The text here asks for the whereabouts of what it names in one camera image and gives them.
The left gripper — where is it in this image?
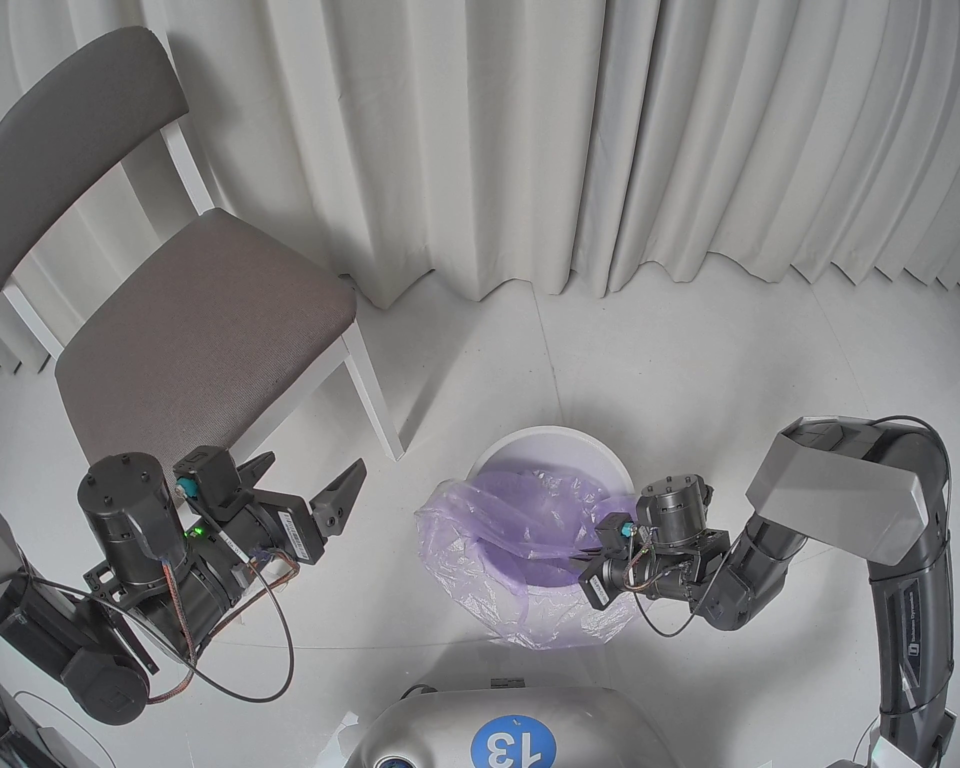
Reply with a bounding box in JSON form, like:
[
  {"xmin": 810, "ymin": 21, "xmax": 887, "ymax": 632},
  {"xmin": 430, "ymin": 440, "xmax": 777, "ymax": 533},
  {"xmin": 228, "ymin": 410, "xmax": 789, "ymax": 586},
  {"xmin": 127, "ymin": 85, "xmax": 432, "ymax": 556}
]
[{"xmin": 201, "ymin": 452, "xmax": 369, "ymax": 595}]

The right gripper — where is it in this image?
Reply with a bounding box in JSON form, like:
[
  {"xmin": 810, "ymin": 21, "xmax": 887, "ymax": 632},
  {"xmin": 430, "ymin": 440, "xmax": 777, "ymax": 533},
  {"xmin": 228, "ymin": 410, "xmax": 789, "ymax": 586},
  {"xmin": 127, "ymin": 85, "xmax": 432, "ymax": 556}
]
[{"xmin": 577, "ymin": 553, "xmax": 678, "ymax": 612}]

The purple plastic bag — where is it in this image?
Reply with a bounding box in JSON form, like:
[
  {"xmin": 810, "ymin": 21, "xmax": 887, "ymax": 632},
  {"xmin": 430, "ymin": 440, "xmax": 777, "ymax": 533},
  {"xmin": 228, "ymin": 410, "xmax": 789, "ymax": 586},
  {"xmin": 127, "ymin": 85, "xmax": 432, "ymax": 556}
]
[{"xmin": 414, "ymin": 466, "xmax": 646, "ymax": 648}]

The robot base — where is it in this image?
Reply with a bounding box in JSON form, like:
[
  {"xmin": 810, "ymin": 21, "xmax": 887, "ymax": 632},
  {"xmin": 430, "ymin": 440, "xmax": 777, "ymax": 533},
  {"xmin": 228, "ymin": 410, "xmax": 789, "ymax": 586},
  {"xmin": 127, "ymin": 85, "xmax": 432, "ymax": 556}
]
[{"xmin": 341, "ymin": 669, "xmax": 680, "ymax": 768}]

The white trash bin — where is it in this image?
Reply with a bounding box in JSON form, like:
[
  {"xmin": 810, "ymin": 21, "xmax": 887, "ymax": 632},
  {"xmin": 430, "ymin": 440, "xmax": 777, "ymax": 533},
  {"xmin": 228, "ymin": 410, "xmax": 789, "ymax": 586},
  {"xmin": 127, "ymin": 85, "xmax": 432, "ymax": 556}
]
[{"xmin": 468, "ymin": 423, "xmax": 640, "ymax": 642}]

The grey white-framed chair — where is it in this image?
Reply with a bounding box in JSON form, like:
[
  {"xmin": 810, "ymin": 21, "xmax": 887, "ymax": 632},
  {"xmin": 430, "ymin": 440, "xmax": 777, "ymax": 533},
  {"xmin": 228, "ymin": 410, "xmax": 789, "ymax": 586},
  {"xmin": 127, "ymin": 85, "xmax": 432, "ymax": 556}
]
[{"xmin": 0, "ymin": 26, "xmax": 406, "ymax": 597}]

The white curtain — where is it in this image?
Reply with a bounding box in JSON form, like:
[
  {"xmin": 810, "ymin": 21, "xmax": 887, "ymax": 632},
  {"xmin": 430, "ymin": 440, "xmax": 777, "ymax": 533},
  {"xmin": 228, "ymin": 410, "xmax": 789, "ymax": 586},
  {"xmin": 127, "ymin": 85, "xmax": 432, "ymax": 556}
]
[
  {"xmin": 0, "ymin": 0, "xmax": 665, "ymax": 374},
  {"xmin": 600, "ymin": 0, "xmax": 960, "ymax": 299}
]

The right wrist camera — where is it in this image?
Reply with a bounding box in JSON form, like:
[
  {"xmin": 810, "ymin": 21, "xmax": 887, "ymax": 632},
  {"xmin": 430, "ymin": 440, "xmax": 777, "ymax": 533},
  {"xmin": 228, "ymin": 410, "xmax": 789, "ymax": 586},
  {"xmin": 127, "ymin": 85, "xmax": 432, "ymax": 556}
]
[{"xmin": 596, "ymin": 512, "xmax": 640, "ymax": 558}]

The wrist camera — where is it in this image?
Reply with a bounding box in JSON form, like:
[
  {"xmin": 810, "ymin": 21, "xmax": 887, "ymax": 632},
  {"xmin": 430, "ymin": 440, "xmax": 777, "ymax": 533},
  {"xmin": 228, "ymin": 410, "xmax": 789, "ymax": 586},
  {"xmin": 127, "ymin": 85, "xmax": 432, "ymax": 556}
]
[
  {"xmin": 174, "ymin": 446, "xmax": 250, "ymax": 520},
  {"xmin": 596, "ymin": 512, "xmax": 640, "ymax": 558}
]

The black cable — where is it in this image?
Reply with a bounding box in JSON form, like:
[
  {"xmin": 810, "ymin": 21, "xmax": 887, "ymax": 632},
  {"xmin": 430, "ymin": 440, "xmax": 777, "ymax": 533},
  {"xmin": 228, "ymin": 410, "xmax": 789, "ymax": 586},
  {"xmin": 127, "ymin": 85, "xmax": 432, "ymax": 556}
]
[
  {"xmin": 632, "ymin": 592, "xmax": 712, "ymax": 639},
  {"xmin": 183, "ymin": 570, "xmax": 295, "ymax": 704}
]

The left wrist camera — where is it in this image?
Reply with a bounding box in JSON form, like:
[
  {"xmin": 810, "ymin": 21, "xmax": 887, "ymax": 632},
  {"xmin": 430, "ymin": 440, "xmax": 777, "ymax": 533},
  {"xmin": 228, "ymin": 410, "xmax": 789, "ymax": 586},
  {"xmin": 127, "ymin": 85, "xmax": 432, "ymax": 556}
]
[{"xmin": 174, "ymin": 446, "xmax": 250, "ymax": 520}]

